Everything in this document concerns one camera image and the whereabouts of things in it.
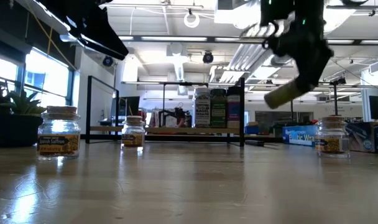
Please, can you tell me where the blue plastic wrap box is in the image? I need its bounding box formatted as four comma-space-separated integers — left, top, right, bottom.
282, 121, 378, 154

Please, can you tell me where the white cable coil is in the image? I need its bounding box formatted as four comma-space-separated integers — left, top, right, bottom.
183, 11, 201, 29

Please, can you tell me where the potted succulent plant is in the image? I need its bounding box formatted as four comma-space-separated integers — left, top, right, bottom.
0, 79, 47, 147

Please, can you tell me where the spice jar black lid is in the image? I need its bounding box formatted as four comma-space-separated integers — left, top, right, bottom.
263, 80, 305, 110

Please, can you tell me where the small saffron jar cork lid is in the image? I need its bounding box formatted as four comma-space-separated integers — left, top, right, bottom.
315, 115, 351, 158
121, 115, 145, 150
37, 105, 82, 161

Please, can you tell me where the long ceiling light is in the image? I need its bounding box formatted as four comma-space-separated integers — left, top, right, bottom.
119, 35, 208, 43
215, 37, 378, 45

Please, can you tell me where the black background rig frame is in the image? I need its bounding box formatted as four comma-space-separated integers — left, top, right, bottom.
288, 79, 375, 125

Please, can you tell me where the bright window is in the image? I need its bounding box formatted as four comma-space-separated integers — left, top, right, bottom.
0, 46, 72, 107

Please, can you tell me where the wooden shelf black metal frame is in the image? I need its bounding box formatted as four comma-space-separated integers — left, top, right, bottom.
85, 75, 246, 147

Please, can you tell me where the green lid herb jar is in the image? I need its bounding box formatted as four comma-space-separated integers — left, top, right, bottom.
210, 88, 227, 128

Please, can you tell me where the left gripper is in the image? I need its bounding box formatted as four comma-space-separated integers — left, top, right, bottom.
44, 0, 130, 62

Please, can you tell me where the bagel seasoning jar white lid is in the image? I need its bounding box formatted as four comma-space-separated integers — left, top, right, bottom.
194, 87, 211, 128

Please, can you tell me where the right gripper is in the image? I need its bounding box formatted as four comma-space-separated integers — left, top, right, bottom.
263, 18, 335, 95

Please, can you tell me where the silver ventilation duct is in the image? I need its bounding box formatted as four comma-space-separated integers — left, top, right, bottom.
218, 0, 348, 83

